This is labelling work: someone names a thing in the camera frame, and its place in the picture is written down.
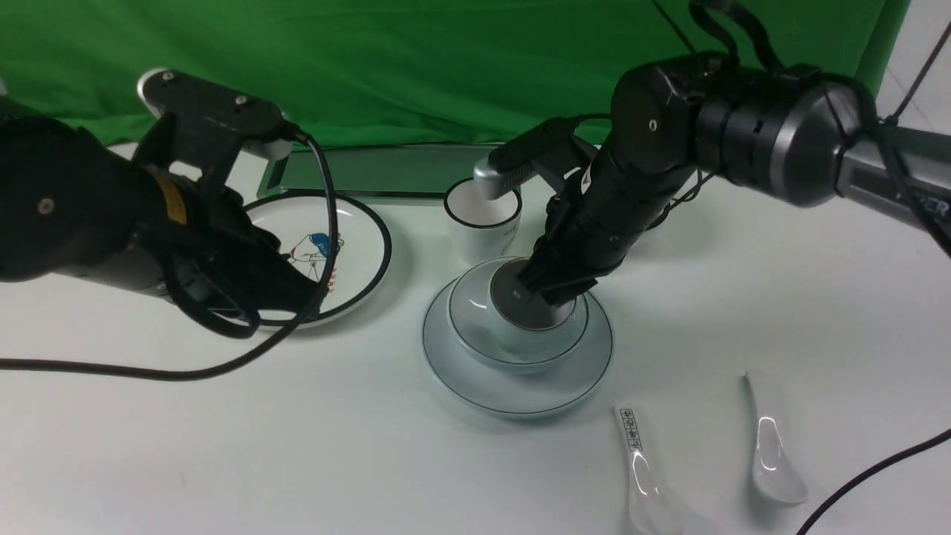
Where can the plain white ceramic spoon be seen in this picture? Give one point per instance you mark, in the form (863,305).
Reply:
(773,475)

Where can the white cup black rim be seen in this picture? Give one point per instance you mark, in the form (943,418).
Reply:
(479,229)

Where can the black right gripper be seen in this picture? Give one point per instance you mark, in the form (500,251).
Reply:
(588,232)

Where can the white spoon with label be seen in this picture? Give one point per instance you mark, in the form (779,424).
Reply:
(649,507)

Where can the white illustrated plate black rim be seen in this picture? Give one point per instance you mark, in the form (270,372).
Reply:
(364,246)

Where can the green rectangular tray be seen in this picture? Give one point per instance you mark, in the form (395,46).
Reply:
(423,171)

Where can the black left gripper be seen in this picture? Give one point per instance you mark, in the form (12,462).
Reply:
(220,269)

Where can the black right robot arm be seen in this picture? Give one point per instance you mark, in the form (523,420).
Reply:
(801,137)

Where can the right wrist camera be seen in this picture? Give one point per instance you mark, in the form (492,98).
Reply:
(549,150)

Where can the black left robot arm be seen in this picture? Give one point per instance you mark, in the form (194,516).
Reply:
(72,207)

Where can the light blue cup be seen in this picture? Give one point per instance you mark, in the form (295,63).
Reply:
(526,327)

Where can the light blue bowl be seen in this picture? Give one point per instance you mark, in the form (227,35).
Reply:
(467,313)

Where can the green backdrop cloth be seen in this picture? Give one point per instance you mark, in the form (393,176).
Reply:
(352,73)

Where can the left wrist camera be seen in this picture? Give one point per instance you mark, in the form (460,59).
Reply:
(258,126)

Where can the light blue large plate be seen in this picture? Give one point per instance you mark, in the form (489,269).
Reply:
(512,395)

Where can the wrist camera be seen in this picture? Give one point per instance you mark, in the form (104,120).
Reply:
(258,126)
(549,150)

